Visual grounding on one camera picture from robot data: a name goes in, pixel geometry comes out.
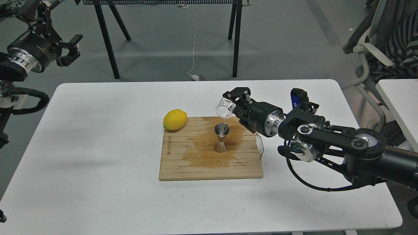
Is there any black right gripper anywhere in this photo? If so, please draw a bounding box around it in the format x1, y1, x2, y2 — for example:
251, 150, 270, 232
222, 87, 285, 137

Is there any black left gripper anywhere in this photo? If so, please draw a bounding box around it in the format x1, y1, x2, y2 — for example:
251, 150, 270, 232
7, 0, 83, 73

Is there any small clear glass beaker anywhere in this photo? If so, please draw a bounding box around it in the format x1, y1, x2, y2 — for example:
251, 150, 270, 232
215, 98, 236, 119

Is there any steel double jigger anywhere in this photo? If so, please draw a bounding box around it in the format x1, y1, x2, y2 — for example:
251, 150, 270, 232
214, 122, 230, 153

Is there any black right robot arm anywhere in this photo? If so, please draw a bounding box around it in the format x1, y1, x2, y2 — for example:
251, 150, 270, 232
223, 87, 417, 192

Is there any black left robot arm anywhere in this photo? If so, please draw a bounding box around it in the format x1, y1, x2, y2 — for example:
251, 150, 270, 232
0, 0, 83, 147

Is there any yellow lemon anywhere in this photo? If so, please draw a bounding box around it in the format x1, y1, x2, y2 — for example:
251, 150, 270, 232
163, 109, 187, 131

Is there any wooden cutting board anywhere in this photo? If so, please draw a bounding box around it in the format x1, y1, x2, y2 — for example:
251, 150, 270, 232
159, 117, 263, 181

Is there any grey office chair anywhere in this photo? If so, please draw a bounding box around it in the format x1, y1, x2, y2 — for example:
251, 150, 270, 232
341, 0, 417, 131

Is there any white side table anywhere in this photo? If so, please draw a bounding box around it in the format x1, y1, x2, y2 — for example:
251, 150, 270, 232
376, 79, 418, 151

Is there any white cable with plug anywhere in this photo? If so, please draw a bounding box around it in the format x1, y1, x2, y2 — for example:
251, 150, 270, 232
187, 24, 200, 81

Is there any black metal frame table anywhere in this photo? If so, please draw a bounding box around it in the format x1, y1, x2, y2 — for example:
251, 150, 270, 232
75, 0, 250, 79

